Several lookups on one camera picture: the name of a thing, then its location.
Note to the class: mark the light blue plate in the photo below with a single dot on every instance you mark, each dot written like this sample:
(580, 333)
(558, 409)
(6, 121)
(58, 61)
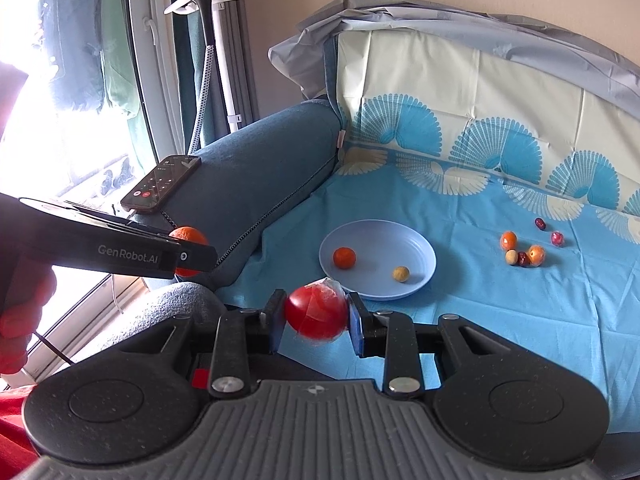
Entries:
(380, 246)

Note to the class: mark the left hand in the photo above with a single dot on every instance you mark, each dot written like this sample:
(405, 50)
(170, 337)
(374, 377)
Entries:
(32, 286)

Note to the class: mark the black smartphone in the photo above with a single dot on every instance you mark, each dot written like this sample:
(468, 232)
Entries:
(154, 189)

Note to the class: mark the garment steamer stand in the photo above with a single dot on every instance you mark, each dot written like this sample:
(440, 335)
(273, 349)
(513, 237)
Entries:
(208, 10)

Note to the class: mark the yellow-brown round fruit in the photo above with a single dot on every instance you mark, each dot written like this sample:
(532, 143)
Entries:
(401, 274)

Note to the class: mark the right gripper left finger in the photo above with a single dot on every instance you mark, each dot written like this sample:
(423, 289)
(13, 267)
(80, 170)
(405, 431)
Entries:
(245, 348)

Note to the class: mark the grey crumpled sheet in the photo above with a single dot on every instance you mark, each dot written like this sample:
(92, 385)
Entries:
(537, 44)

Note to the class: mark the pink red fruit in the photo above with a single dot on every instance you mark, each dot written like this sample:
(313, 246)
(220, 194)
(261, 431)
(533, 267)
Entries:
(317, 311)

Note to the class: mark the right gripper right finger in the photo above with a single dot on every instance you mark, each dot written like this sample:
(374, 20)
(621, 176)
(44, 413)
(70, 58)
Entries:
(389, 335)

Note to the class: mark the beige small fruit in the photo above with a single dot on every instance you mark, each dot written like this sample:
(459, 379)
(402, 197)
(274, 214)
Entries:
(511, 257)

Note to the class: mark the blue sofa armrest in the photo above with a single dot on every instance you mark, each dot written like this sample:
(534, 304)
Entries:
(250, 179)

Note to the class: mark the dark red small fruit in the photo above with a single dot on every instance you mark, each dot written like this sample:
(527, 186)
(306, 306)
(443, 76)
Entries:
(523, 259)

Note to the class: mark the orange small fruit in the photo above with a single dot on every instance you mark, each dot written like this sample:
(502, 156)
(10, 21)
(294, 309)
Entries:
(344, 258)
(536, 255)
(508, 241)

